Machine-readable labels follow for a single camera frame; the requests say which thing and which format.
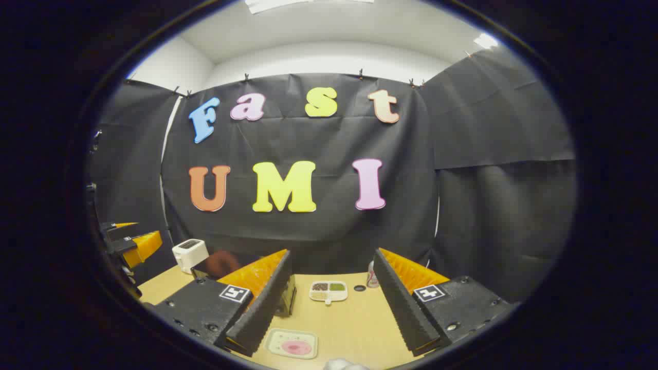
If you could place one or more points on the black electric oven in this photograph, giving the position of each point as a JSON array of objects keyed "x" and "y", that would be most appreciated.
[{"x": 216, "y": 264}]

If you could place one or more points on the pink ham slice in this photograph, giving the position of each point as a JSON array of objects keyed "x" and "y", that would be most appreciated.
[{"x": 296, "y": 348}]

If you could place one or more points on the white divided bean tray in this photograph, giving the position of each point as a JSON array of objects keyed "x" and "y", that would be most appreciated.
[{"x": 329, "y": 292}]

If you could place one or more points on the ceiling light panel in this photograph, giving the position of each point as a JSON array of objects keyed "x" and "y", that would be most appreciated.
[
  {"x": 486, "y": 41},
  {"x": 308, "y": 4}
]

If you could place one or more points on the black backdrop cloth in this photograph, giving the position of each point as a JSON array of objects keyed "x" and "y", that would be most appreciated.
[{"x": 318, "y": 139}]

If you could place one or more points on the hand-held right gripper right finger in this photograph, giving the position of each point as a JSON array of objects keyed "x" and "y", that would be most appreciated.
[{"x": 398, "y": 298}]

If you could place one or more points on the cherry print white plate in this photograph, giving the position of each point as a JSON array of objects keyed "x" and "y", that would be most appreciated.
[{"x": 282, "y": 339}]

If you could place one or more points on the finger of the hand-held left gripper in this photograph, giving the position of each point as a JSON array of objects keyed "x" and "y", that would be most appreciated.
[
  {"x": 122, "y": 226},
  {"x": 144, "y": 245}
]

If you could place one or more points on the white toaster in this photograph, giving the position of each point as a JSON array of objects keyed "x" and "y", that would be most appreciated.
[{"x": 189, "y": 254}]

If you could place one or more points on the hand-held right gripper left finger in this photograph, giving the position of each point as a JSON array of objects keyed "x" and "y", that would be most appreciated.
[{"x": 264, "y": 303}]

